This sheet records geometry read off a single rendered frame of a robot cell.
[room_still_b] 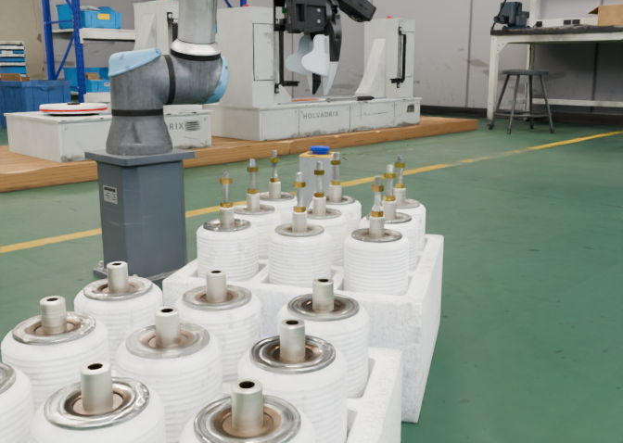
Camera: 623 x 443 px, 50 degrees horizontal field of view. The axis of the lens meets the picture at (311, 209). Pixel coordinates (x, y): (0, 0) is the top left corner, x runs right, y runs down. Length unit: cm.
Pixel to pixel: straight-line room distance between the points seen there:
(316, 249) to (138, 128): 68
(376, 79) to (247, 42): 123
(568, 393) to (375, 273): 37
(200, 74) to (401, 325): 85
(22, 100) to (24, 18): 208
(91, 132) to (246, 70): 104
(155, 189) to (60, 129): 156
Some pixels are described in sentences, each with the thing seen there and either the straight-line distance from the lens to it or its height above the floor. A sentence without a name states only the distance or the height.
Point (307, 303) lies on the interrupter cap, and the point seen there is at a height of 25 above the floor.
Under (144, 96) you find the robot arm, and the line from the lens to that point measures 154.
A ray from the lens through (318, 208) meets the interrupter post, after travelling 111.
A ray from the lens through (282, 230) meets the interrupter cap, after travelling 101.
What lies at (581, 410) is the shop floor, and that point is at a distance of 110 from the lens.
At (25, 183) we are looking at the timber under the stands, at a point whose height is 2.
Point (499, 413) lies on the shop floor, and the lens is 106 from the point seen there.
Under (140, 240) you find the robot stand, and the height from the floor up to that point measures 11.
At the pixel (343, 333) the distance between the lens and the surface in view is 67.
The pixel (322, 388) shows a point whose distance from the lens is 57.
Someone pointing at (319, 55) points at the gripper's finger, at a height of 51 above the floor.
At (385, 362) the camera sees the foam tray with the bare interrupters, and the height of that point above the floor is 18.
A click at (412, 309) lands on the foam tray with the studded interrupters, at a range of 93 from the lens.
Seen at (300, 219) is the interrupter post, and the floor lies 27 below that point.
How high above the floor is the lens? 50
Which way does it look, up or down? 12 degrees down
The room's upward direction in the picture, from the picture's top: straight up
